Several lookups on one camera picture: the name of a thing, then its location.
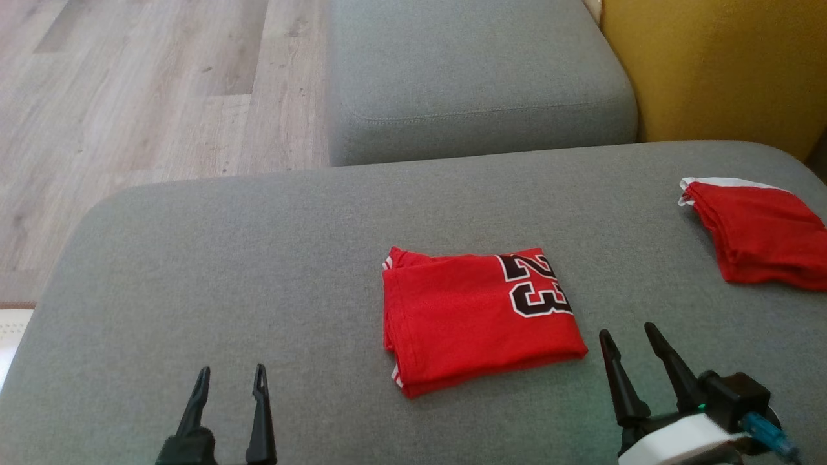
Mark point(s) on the mustard yellow fabric cushion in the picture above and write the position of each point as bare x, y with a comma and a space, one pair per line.
723, 64

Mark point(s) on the white rug with brown edge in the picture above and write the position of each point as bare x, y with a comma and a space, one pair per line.
11, 342

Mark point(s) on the red shirt with white trim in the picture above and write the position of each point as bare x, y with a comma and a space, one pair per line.
769, 239

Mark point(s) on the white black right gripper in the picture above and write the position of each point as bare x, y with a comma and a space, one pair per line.
678, 442

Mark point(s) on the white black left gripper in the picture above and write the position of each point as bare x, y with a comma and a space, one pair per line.
190, 450

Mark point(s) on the red shirt with number print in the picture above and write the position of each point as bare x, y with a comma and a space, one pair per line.
465, 323

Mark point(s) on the grey sofa cushion with seam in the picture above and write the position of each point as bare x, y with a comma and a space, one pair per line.
478, 71

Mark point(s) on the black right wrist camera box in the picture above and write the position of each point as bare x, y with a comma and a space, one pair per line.
736, 397

